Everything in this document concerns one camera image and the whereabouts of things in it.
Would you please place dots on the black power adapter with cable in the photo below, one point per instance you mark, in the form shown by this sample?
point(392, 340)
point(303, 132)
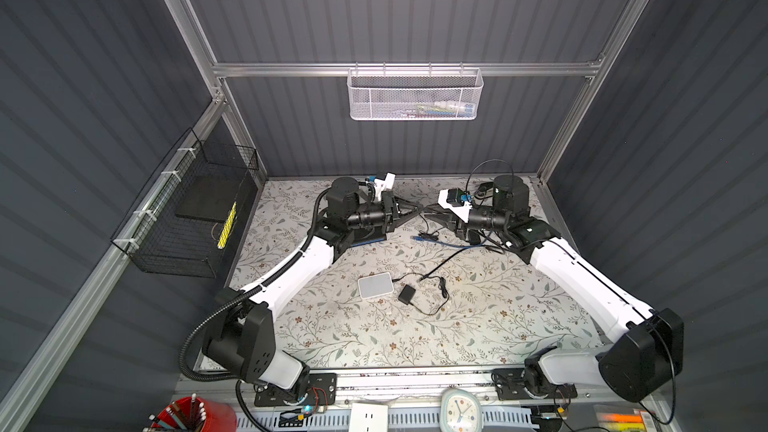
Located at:
point(427, 294)

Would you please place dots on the black network switch box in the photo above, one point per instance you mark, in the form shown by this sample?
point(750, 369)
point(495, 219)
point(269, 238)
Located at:
point(368, 241)

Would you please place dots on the white wire mesh basket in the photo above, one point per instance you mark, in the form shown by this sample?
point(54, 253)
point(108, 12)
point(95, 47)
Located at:
point(414, 94)

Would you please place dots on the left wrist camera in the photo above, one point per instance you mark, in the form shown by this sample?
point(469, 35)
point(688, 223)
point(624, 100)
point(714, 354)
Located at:
point(378, 186)

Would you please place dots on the red pencil cup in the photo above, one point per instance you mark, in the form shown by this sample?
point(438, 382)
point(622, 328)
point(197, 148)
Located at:
point(194, 413)

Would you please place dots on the yellow marker in basket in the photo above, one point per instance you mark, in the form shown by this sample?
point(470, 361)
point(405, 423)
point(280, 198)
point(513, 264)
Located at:
point(227, 227)

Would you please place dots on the black pad in basket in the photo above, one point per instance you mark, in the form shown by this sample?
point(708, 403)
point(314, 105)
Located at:
point(208, 199)

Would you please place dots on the white wall power socket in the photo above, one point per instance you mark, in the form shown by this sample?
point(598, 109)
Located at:
point(368, 417)

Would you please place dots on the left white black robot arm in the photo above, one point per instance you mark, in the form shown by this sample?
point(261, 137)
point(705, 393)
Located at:
point(237, 341)

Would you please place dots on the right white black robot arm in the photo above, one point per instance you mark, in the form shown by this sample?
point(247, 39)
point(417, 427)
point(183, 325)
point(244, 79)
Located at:
point(645, 349)

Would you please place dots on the black wire wall basket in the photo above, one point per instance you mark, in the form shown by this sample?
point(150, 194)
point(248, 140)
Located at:
point(191, 221)

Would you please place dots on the white network switch box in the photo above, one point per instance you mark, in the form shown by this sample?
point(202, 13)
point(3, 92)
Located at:
point(375, 286)

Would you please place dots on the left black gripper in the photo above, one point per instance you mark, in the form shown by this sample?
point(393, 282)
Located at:
point(390, 213)

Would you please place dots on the floral patterned table mat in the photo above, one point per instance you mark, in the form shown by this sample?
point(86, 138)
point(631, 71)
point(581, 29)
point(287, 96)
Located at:
point(500, 310)

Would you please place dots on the white analog clock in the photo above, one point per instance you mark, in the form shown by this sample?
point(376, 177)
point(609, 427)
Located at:
point(460, 411)

